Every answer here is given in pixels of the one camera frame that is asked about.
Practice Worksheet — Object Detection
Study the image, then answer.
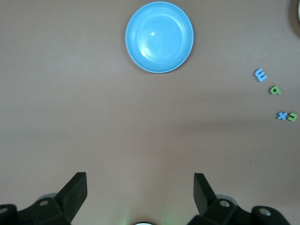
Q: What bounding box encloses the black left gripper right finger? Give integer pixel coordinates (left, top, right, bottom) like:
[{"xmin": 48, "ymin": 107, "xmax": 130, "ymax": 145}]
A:
[{"xmin": 188, "ymin": 172, "xmax": 291, "ymax": 225}]

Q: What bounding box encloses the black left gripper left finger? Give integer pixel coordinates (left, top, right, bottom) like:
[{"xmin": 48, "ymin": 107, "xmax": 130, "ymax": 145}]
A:
[{"xmin": 0, "ymin": 172, "xmax": 88, "ymax": 225}]

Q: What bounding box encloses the green lowercase letter b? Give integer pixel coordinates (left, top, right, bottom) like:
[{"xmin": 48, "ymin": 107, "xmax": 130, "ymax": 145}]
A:
[{"xmin": 268, "ymin": 85, "xmax": 282, "ymax": 96}]

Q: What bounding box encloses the blue lowercase letter m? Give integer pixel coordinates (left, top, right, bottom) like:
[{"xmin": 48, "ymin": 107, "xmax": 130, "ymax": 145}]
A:
[{"xmin": 253, "ymin": 68, "xmax": 268, "ymax": 83}]

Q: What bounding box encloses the brown table cover mat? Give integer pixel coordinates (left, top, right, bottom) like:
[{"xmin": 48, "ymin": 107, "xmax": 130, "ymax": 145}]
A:
[{"xmin": 0, "ymin": 0, "xmax": 300, "ymax": 225}]

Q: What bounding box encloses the blue plate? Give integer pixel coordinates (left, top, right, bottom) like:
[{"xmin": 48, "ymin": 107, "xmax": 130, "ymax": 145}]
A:
[{"xmin": 125, "ymin": 1, "xmax": 195, "ymax": 74}]

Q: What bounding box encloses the beige plate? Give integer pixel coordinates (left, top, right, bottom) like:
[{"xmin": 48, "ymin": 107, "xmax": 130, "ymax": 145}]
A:
[{"xmin": 289, "ymin": 0, "xmax": 300, "ymax": 38}]

